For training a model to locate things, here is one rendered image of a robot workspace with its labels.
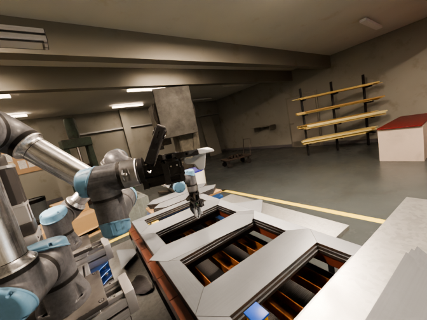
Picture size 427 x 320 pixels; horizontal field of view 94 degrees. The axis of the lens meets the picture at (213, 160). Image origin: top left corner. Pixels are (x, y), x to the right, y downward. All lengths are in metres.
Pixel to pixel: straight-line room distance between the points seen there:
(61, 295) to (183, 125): 4.80
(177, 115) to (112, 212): 4.84
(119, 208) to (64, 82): 4.39
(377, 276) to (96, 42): 3.59
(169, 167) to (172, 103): 4.85
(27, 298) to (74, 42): 3.14
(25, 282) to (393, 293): 0.86
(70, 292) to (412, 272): 0.96
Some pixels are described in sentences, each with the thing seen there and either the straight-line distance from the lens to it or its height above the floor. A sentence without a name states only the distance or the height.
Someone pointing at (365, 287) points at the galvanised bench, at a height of 1.05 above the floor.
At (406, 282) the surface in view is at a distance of 0.70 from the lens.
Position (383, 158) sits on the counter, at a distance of 6.02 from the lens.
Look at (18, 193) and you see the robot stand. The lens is 1.06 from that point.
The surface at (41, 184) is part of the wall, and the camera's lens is 9.89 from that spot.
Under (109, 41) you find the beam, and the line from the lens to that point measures 3.63.
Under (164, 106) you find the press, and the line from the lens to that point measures 5.29.
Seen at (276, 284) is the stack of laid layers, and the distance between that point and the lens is 1.00.
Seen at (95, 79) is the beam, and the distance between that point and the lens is 4.96.
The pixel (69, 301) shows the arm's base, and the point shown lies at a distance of 0.88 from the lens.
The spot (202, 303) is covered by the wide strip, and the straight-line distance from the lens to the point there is 0.96.
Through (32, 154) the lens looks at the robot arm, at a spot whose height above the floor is 1.54.
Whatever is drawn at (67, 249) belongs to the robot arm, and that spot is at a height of 1.22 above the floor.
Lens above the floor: 1.51
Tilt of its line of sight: 9 degrees down
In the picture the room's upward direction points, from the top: 12 degrees counter-clockwise
